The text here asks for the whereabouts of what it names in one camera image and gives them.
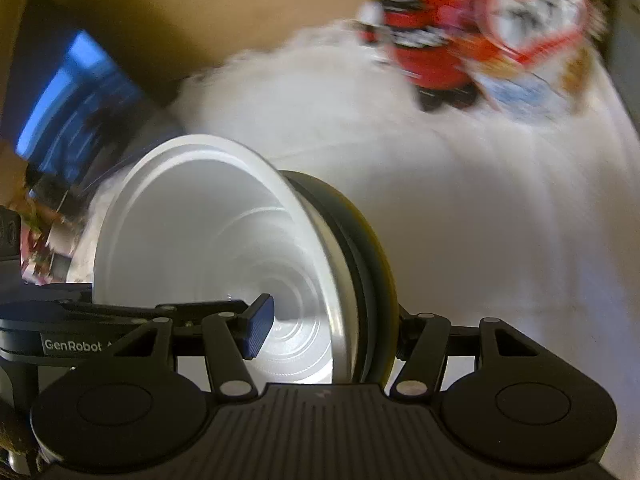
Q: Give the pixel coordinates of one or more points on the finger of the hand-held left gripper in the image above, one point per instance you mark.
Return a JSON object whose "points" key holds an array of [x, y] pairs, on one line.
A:
{"points": [[125, 309]]}

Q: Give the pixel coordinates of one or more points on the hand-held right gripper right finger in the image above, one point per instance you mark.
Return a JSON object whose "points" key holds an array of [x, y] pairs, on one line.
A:
{"points": [[425, 347]]}

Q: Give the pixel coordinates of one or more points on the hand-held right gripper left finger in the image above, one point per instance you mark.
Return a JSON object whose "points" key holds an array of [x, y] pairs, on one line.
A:
{"points": [[257, 327]]}

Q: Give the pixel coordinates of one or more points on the yellow-rimmed white plate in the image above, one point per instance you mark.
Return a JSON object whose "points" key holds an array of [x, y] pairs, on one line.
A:
{"points": [[382, 280]]}

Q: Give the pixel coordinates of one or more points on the white paper bowl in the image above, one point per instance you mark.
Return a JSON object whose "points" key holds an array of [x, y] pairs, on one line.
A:
{"points": [[210, 240]]}

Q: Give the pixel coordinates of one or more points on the white tablecloth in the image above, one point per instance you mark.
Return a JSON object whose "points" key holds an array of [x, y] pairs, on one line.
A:
{"points": [[475, 210]]}

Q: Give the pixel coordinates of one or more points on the black appliance with glass door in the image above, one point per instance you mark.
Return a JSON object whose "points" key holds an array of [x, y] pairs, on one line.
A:
{"points": [[85, 105]]}

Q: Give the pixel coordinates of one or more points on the cereal bag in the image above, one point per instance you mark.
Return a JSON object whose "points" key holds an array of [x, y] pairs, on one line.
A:
{"points": [[540, 30]]}

